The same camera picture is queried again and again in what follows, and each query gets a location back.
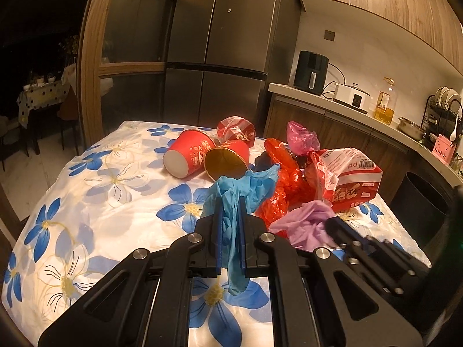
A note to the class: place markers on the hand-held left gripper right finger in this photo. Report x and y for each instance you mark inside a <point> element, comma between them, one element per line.
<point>241,245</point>

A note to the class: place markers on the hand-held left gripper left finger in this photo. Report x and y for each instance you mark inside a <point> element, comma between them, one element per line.
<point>218,238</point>

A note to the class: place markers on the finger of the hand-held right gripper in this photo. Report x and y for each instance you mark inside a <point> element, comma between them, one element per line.
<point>379,251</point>
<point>376,273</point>

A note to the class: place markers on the blue disposable glove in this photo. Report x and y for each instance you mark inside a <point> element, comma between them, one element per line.
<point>231,191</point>

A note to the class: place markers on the black trash bin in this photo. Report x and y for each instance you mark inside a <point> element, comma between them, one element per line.
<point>419,209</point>

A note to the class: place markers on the purple disposable glove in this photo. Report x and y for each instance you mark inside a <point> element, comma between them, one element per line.
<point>304,224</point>

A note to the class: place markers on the red paper cup gold inside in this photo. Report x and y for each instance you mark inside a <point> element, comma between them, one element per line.
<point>224,162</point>

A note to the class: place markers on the red printed paper cup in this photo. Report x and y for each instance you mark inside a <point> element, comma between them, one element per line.
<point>191,148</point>

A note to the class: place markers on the red plastic bag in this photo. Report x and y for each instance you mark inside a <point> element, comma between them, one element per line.
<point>289,184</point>

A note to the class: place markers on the red white snack packet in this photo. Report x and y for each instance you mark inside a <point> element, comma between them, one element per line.
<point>347,173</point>

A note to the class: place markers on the crumpled red white wrapper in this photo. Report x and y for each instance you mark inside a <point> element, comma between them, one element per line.
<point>235,126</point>

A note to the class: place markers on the blue floral tablecloth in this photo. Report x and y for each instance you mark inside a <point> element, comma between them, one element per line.
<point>108,195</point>

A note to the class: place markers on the pink knife holder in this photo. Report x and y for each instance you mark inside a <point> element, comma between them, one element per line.
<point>443,148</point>

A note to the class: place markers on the pink plastic bag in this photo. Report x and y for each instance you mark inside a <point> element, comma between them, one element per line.
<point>300,137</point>

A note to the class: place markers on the kitchen counter with wooden cabinets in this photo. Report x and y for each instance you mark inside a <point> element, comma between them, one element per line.
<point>343,130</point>

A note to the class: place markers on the steel pot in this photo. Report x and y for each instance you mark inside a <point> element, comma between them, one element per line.
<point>412,128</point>

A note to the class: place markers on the cooking oil bottle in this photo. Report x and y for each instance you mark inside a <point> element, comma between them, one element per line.
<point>385,108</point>

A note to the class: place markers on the white spoon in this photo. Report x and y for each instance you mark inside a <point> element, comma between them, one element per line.
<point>455,130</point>

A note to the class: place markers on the black dish rack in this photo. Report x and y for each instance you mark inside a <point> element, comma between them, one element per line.
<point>443,123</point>

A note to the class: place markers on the white rice cooker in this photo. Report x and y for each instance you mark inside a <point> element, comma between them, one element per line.
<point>351,97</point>

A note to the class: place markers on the white plate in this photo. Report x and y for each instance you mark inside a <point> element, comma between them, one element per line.
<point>440,95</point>
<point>455,98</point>

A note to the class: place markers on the black air fryer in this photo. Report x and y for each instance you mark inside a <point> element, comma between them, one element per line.
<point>309,72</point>

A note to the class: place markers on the dark steel refrigerator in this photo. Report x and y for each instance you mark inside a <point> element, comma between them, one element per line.
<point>224,43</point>

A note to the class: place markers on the dark dining chair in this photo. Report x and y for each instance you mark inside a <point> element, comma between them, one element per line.
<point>68,112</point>

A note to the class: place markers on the wood framed glass door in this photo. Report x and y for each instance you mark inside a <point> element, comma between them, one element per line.
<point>137,32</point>

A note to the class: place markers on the dining table polka dot cloth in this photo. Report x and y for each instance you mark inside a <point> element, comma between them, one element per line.
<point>43,94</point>

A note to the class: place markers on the wall socket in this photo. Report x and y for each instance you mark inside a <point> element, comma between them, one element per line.
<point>329,34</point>

